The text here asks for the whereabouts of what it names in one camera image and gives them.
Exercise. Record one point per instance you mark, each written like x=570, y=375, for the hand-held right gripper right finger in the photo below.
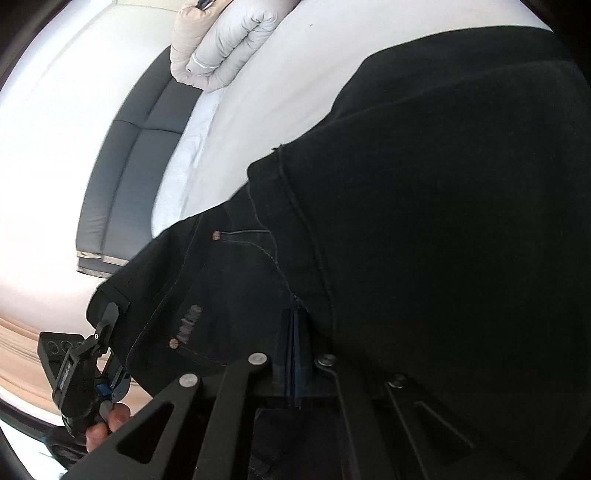
x=301, y=355

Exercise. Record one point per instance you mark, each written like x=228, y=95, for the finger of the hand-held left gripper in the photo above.
x=107, y=325
x=115, y=376

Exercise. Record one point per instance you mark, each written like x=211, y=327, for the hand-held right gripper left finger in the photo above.
x=288, y=355

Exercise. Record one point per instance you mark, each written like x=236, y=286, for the black pants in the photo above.
x=415, y=207

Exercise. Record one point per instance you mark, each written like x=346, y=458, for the person's left hand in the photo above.
x=104, y=429

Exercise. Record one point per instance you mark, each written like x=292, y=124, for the grey padded headboard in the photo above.
x=129, y=166

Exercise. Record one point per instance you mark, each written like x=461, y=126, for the folded beige duvet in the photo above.
x=221, y=41

